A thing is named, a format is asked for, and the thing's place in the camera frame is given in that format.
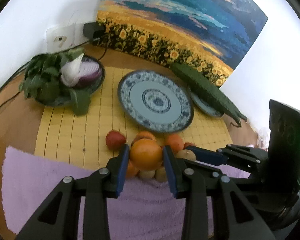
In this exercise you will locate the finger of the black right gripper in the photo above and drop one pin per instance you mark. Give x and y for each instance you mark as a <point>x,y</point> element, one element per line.
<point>244,154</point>
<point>211,157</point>

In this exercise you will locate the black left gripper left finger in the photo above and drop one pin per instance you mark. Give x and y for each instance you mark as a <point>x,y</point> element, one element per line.
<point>57,217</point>

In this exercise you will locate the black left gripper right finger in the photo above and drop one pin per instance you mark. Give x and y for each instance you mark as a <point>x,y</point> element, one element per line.
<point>216,205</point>

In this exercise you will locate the red plum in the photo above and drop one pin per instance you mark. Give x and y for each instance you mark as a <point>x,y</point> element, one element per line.
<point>115,140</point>
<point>187,144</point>

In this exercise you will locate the orange tangerine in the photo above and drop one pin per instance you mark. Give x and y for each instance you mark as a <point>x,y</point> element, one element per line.
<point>146,155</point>
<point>143,135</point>
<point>131,171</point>
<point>175,142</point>

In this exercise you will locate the small blue white plate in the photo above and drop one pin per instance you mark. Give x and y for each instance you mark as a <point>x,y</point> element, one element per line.
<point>203,106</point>

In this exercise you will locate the purple towel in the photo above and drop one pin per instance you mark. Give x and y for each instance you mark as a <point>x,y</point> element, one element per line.
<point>145,209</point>

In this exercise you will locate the green cucumber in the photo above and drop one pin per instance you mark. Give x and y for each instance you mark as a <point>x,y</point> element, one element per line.
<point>205,90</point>

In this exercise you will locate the large blue white plate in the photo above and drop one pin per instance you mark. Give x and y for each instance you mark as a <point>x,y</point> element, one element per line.
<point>155,101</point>

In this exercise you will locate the yellow grid mat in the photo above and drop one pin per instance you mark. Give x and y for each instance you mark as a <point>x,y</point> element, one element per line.
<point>81,140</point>

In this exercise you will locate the sunflower field painting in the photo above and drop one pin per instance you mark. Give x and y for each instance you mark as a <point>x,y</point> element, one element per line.
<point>211,36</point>

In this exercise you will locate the green leafy bok choy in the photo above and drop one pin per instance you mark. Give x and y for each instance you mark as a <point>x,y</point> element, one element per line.
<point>52,79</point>

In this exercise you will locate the dark plate with vegetables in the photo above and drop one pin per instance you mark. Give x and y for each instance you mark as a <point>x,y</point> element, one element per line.
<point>64,97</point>

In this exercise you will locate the halved red onion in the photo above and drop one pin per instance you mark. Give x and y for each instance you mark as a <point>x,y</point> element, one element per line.
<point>81,72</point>

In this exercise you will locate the black power adapter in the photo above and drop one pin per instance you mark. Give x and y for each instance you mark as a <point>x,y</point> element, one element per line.
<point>93,30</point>

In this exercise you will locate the white wall socket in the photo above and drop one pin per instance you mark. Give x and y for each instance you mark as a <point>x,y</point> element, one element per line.
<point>60,38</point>

